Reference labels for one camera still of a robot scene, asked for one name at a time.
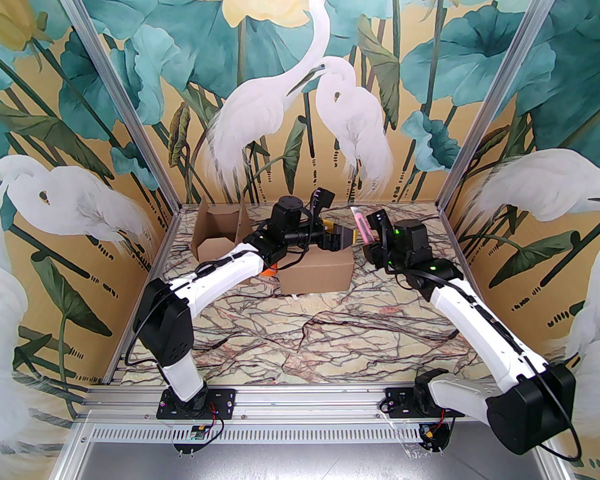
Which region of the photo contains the pink utility knife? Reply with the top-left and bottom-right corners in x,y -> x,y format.
351,206 -> 376,243

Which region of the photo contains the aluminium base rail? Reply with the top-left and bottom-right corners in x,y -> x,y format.
75,384 -> 491,424

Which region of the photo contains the small cardboard box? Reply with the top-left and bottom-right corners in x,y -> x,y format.
190,202 -> 251,264

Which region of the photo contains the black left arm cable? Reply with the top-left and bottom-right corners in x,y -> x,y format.
124,313 -> 158,367

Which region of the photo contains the green circuit board with wires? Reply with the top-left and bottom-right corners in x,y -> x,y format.
172,402 -> 226,455

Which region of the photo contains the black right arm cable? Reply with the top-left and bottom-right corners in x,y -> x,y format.
542,413 -> 583,465

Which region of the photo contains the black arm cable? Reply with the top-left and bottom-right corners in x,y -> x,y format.
542,413 -> 583,465
124,313 -> 158,367

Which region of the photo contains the long cardboard box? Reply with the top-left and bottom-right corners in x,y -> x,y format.
280,225 -> 356,295

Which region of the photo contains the yellow connector with wires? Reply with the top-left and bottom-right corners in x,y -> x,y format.
417,408 -> 455,455

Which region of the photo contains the aluminium corner post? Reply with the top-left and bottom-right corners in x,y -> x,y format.
439,0 -> 572,210
47,0 -> 182,210

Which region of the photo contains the grey metal panel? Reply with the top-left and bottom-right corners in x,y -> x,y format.
55,442 -> 548,480

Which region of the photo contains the clear plastic strip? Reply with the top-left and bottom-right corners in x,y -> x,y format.
380,410 -> 417,461

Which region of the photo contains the slotted metal strip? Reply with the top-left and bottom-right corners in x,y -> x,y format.
77,423 -> 511,444

